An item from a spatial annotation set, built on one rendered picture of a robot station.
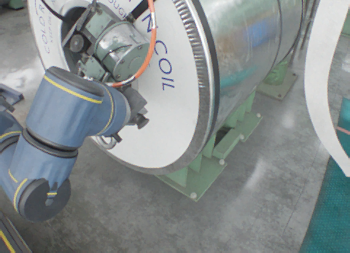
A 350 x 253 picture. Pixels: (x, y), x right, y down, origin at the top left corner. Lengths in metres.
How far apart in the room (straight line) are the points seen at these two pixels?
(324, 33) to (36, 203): 0.53
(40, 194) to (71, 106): 0.16
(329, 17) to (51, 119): 0.44
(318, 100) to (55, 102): 0.42
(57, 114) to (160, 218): 1.13
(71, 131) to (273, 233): 1.29
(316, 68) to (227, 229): 1.15
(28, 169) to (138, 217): 1.08
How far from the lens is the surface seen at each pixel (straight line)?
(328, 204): 1.78
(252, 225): 1.50
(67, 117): 0.40
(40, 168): 0.43
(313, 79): 0.45
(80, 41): 0.87
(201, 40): 0.70
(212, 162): 1.68
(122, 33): 0.73
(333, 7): 0.41
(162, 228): 1.42
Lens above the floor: 1.28
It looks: 41 degrees down
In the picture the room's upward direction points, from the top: 2 degrees clockwise
